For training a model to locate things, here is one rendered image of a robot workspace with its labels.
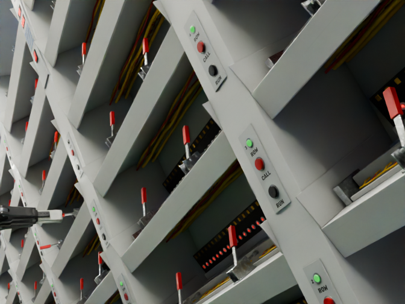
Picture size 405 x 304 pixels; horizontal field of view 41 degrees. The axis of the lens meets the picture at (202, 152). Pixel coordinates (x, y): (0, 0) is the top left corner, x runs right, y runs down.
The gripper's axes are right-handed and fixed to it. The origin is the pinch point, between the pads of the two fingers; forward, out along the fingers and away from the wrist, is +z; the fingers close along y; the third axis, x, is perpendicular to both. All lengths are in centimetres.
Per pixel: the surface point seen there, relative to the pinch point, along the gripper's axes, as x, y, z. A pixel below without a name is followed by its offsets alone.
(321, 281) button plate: -46, 91, 18
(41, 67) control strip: 36.0, 21.8, -3.0
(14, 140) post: 50, -45, -4
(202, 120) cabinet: 1, 53, 27
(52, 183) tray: 15.3, -10.0, 3.5
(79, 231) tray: -4.6, -0.9, 8.5
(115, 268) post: -21.9, 19.6, 11.9
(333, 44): -25, 111, 14
